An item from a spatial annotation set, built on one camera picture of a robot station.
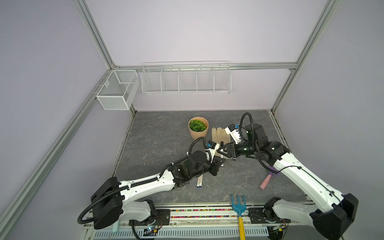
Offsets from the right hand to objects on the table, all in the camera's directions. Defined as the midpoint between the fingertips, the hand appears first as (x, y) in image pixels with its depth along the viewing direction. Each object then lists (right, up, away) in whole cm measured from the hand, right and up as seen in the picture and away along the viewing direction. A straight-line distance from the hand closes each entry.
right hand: (220, 151), depth 71 cm
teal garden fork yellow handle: (+11, -31, +4) cm, 33 cm away
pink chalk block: (+27, -20, +11) cm, 35 cm away
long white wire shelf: (-19, +45, +30) cm, 57 cm away
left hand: (+2, -5, 0) cm, 6 cm away
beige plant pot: (-12, +6, +25) cm, 28 cm away
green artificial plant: (-11, +12, +25) cm, 30 cm away
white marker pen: (+4, -1, -10) cm, 11 cm away
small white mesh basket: (-64, +34, +27) cm, 78 cm away
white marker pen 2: (-10, -20, +13) cm, 26 cm away
